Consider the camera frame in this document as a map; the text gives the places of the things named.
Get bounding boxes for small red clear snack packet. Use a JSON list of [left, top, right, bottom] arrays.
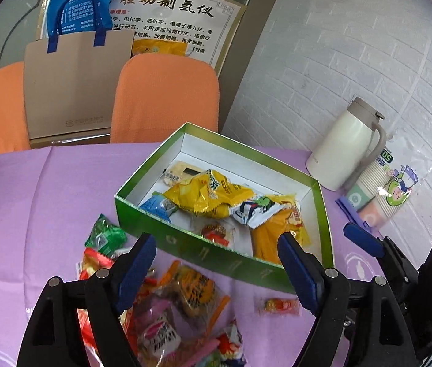
[[254, 297, 301, 317]]

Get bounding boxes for pink label pasta snack bag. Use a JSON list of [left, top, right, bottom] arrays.
[[134, 295, 182, 366]]

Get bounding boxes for orange bread snack bag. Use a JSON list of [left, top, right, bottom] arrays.
[[251, 195, 311, 265]]

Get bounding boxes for orange label clear snack bag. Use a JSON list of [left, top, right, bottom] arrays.
[[156, 260, 231, 336]]

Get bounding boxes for white cartoon snack bag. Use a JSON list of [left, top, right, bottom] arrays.
[[230, 195, 285, 229]]

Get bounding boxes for yellow snack bag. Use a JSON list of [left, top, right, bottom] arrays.
[[163, 169, 256, 219]]

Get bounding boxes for red chip bag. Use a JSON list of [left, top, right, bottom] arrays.
[[76, 247, 138, 355]]

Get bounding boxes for brown pickled snack packet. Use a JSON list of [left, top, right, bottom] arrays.
[[200, 221, 235, 249]]

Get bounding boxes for clear cracker pack black label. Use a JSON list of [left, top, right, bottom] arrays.
[[160, 161, 203, 187]]

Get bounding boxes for small green candy wrapper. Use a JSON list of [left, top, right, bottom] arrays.
[[84, 214, 127, 258]]

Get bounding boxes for paper cups pack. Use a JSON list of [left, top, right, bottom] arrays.
[[336, 128, 432, 233]]

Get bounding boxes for white thermos jug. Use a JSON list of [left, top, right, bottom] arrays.
[[306, 97, 387, 191]]

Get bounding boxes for small red white candy packet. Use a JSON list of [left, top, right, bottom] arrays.
[[203, 319, 246, 367]]

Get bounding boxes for left orange chair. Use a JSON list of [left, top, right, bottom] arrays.
[[0, 62, 31, 154]]

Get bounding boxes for orange chair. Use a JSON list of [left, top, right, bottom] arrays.
[[110, 53, 220, 143], [0, 62, 31, 154]]

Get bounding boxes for right orange chair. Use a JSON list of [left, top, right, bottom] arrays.
[[110, 53, 220, 143]]

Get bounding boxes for framed Chinese text poster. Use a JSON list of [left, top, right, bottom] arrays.
[[110, 0, 246, 73]]

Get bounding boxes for brown paper bag blue handles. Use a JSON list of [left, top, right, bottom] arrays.
[[22, 0, 135, 148]]

